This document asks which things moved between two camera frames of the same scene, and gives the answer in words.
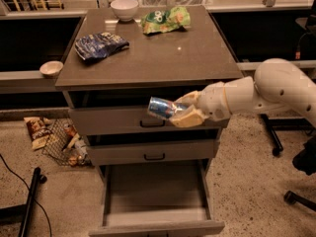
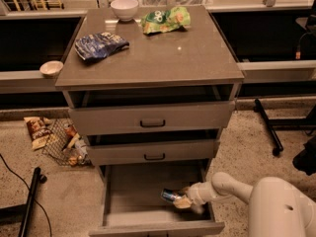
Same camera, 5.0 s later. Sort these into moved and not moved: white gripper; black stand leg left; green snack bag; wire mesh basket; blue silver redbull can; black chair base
Moved: white gripper; blue silver redbull can
Not moved: green snack bag; black stand leg left; wire mesh basket; black chair base
